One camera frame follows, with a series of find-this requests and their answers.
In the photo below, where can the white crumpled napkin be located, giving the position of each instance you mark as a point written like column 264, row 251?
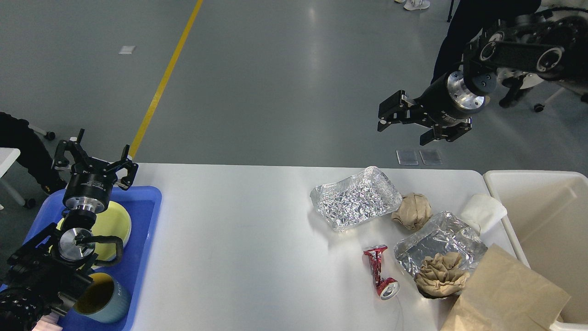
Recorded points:
column 482, row 212

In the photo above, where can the white plastic bin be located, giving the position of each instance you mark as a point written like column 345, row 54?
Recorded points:
column 547, row 224

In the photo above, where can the blue plastic tray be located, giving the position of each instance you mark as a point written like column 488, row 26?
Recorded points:
column 142, row 204

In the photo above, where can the person in white trousers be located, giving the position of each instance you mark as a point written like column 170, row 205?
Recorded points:
column 414, row 5

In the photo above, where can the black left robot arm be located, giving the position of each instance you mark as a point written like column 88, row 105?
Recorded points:
column 51, row 271

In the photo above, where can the crushed red soda can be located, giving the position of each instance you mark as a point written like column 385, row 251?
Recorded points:
column 385, row 287

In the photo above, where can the yellow plastic plate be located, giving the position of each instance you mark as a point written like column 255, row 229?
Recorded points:
column 69, row 248

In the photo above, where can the large aluminium foil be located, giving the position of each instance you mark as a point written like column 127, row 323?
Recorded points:
column 356, row 199

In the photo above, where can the floor outlet plate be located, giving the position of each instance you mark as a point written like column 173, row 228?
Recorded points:
column 431, row 157
column 407, row 157

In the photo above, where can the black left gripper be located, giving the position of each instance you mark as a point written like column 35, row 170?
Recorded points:
column 90, row 188

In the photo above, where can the small foil piece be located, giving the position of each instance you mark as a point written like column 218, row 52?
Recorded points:
column 443, row 233

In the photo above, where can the white rolling chair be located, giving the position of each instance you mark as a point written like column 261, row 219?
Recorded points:
column 539, row 107

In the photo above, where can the grey-blue mug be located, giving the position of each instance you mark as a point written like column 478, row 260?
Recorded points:
column 106, row 300

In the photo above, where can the left floor outlet plate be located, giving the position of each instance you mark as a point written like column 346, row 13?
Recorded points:
column 407, row 157

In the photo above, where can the person with white sneakers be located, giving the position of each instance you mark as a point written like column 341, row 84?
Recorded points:
column 470, row 17

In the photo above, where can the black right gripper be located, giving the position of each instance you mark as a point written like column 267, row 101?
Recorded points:
column 449, row 103

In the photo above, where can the brown paper ball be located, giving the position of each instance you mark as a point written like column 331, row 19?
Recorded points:
column 414, row 212

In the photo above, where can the flat brown paper bag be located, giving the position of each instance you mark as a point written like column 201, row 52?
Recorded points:
column 505, row 295

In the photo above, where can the pink mug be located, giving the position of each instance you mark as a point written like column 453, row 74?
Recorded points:
column 47, row 325

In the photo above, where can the right floor outlet plate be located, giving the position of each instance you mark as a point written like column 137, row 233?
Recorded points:
column 431, row 157

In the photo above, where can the person in black clothes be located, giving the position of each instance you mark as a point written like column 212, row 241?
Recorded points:
column 16, row 133

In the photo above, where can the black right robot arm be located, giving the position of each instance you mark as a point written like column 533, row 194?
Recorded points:
column 551, row 44

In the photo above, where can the brown paper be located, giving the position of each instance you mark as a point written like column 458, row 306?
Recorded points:
column 441, row 276

